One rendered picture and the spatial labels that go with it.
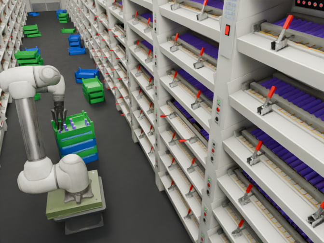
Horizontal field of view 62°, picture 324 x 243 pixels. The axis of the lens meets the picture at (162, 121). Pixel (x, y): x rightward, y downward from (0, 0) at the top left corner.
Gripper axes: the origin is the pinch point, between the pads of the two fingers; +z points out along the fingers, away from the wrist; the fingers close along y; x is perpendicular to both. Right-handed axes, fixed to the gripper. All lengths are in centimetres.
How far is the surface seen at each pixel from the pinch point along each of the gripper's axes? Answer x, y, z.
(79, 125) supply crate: 17.7, 10.2, 1.1
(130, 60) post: 13, 56, -54
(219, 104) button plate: -112, 105, -23
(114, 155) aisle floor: 30, 39, 31
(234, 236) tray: -108, 113, 33
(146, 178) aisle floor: 3, 69, 44
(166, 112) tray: -50, 85, -15
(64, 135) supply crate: -0.7, 3.6, 7.0
